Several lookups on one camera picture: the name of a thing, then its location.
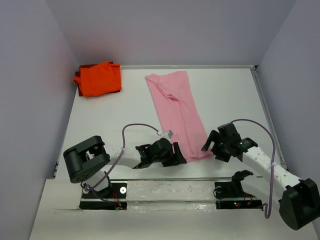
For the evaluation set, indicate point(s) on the pink t shirt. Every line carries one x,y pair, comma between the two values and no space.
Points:
176,111

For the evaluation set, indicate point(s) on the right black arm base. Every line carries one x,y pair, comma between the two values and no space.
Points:
231,196

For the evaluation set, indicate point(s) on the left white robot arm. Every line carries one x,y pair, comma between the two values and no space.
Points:
85,160

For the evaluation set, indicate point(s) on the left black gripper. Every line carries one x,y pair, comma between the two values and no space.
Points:
177,158

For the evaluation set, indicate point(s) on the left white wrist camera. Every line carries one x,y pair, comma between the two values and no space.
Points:
165,134

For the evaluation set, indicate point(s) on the orange folded t shirt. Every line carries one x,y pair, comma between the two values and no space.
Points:
103,78

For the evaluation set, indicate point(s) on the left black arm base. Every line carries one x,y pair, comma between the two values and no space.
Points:
112,198

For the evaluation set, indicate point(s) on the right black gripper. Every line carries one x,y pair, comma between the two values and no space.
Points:
213,136

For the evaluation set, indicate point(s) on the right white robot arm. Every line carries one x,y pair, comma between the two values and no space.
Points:
297,200

